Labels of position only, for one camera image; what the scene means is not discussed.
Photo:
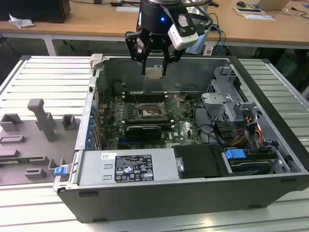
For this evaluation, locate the black computer mouse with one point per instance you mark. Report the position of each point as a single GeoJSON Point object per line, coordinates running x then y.
{"type": "Point", "coordinates": [241, 4]}

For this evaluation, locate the white paper sheet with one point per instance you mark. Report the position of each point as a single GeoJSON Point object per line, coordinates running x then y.
{"type": "Point", "coordinates": [259, 17]}

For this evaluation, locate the black graphics card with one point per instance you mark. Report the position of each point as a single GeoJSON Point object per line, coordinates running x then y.
{"type": "Point", "coordinates": [143, 133]}

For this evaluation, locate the silver metal drive cage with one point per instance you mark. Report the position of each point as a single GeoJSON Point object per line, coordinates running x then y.
{"type": "Point", "coordinates": [222, 106]}

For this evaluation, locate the crumpled white paper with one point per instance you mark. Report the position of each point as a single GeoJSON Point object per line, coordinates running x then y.
{"type": "Point", "coordinates": [20, 21]}

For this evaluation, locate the hard disk in blue carrier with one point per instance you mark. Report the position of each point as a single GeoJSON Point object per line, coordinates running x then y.
{"type": "Point", "coordinates": [234, 154]}

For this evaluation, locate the wooden desk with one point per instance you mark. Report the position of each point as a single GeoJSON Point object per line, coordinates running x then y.
{"type": "Point", "coordinates": [253, 31]}
{"type": "Point", "coordinates": [21, 31]}

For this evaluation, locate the CPU socket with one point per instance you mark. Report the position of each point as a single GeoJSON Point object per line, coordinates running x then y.
{"type": "Point", "coordinates": [148, 112]}

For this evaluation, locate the grey power supply unit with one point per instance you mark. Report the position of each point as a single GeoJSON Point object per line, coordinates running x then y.
{"type": "Point", "coordinates": [96, 169]}

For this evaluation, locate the black plastic shroud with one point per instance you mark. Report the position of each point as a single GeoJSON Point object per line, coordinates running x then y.
{"type": "Point", "coordinates": [198, 162]}

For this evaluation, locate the small white adapter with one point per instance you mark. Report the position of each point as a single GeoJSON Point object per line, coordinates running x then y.
{"type": "Point", "coordinates": [208, 50]}

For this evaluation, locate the white flat device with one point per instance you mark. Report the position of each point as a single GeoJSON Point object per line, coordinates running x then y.
{"type": "Point", "coordinates": [248, 10]}

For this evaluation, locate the grey laptop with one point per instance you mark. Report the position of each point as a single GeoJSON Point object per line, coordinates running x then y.
{"type": "Point", "coordinates": [272, 4]}

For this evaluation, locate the pale blue teach pendant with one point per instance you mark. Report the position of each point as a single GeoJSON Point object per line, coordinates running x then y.
{"type": "Point", "coordinates": [196, 46]}

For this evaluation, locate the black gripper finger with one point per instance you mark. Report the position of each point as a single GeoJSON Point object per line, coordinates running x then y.
{"type": "Point", "coordinates": [135, 46]}
{"type": "Point", "coordinates": [172, 54]}

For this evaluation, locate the black and grey PC case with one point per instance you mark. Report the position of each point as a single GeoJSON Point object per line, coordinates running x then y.
{"type": "Point", "coordinates": [169, 203]}

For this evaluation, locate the grey parts rack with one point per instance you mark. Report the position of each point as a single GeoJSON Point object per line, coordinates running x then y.
{"type": "Point", "coordinates": [29, 145]}

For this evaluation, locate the blue case latch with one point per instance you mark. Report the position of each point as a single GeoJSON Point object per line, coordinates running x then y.
{"type": "Point", "coordinates": [60, 171]}

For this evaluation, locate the green RAM stick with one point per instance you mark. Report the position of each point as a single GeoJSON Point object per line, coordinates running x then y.
{"type": "Point", "coordinates": [21, 159]}

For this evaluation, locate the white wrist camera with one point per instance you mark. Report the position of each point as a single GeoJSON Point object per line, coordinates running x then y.
{"type": "Point", "coordinates": [139, 47]}
{"type": "Point", "coordinates": [183, 33]}

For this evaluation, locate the silver square CPU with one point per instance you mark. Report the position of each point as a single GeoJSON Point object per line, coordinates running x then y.
{"type": "Point", "coordinates": [154, 73]}

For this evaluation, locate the green motherboard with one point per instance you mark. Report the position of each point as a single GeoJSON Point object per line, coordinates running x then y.
{"type": "Point", "coordinates": [183, 130]}

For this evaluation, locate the black box on desk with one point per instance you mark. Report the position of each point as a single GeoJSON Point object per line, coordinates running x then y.
{"type": "Point", "coordinates": [33, 9]}

